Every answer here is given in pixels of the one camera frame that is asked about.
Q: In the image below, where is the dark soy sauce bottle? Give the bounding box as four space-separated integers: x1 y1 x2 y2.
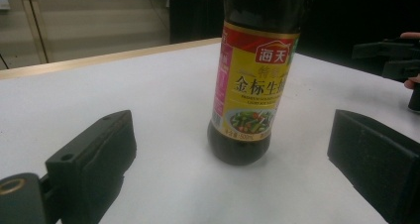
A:
206 0 307 167

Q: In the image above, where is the light wooden desk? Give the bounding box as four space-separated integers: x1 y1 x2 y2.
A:
0 0 171 70

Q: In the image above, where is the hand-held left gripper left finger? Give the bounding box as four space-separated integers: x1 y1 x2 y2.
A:
45 109 138 224

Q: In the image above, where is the black curtain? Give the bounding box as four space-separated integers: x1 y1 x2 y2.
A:
168 0 420 76

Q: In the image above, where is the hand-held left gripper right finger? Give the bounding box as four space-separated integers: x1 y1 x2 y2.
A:
327 109 420 224

